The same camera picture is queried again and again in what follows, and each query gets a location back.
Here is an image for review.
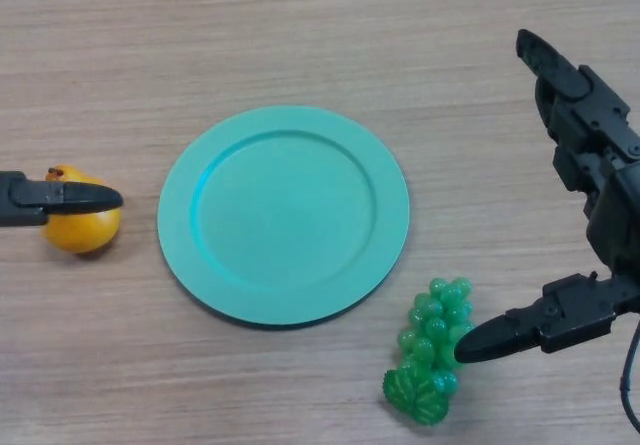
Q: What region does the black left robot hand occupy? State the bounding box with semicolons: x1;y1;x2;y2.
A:
0;170;124;228

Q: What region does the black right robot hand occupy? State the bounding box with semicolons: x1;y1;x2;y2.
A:
453;28;640;365

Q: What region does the yellow pear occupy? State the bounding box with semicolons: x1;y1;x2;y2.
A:
40;164;122;255

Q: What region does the green round plate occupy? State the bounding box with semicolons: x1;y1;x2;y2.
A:
157;105;411;330

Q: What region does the green grape bunch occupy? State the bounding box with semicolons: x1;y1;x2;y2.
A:
382;277;476;427

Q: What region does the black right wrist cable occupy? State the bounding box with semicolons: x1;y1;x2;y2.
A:
618;314;640;429

